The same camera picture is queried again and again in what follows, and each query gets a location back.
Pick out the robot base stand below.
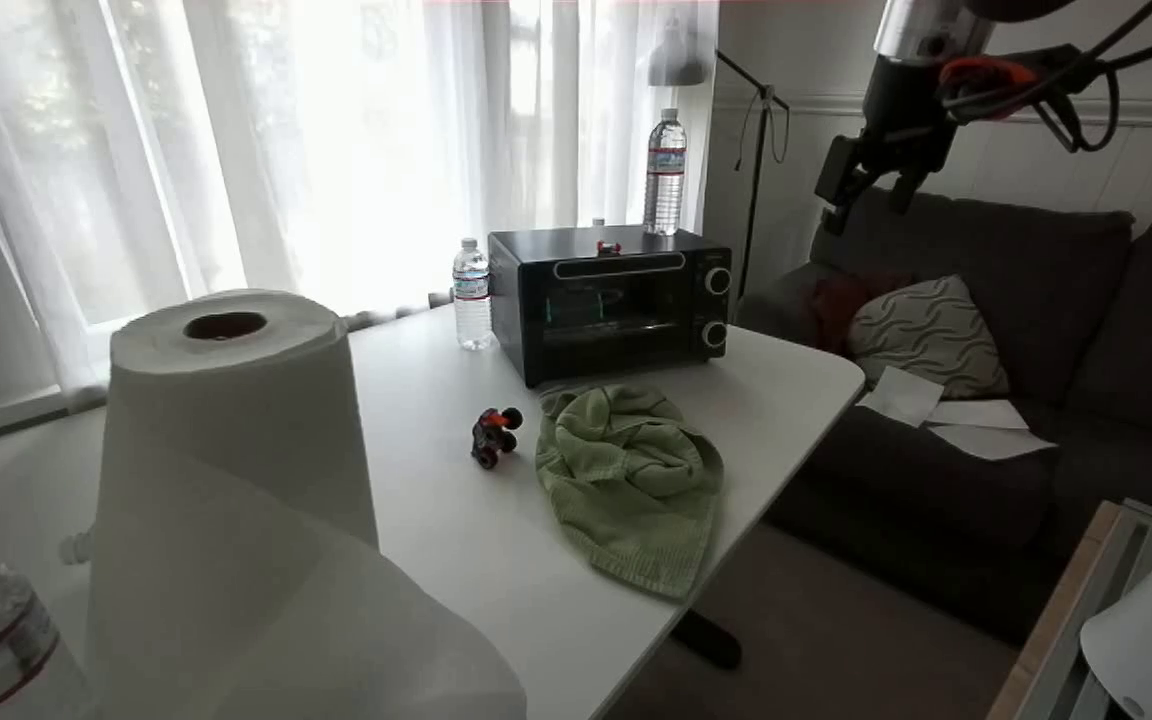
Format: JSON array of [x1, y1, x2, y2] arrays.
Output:
[[990, 499, 1152, 720]]

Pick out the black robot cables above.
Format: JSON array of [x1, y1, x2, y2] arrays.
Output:
[[940, 0, 1152, 151]]

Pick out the water bottle on oven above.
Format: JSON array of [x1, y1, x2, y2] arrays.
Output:
[[644, 108, 687, 235]]

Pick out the white sheer curtains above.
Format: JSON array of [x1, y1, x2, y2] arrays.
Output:
[[0, 0, 723, 394]]

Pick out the white papers on sofa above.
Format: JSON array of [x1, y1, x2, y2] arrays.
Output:
[[862, 368, 1050, 462]]

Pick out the small water bottle on table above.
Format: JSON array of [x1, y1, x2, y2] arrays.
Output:
[[451, 235, 493, 352]]

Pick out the red cushion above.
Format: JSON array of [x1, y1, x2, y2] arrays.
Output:
[[810, 273, 905, 357]]

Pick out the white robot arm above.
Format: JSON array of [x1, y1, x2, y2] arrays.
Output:
[[818, 0, 1067, 231]]

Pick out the black toaster oven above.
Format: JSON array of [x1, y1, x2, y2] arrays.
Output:
[[490, 223, 731, 389]]

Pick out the small red black toy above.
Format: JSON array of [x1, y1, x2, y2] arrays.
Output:
[[472, 407, 523, 470]]

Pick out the patterned cushion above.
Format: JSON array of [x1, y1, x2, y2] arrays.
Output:
[[847, 278, 1010, 401]]

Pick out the black camera stand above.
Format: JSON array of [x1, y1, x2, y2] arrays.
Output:
[[718, 48, 791, 301]]

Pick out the dark grey sofa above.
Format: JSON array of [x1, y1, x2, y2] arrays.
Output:
[[738, 194, 1152, 643]]

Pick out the green towel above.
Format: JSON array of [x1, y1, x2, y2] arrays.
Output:
[[535, 383, 723, 603]]

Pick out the white paper towel roll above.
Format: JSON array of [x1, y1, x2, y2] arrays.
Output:
[[89, 292, 527, 720]]

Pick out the black table base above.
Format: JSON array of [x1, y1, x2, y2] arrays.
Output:
[[671, 612, 742, 671]]

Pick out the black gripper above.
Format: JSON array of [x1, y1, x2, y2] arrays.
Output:
[[818, 58, 958, 231]]

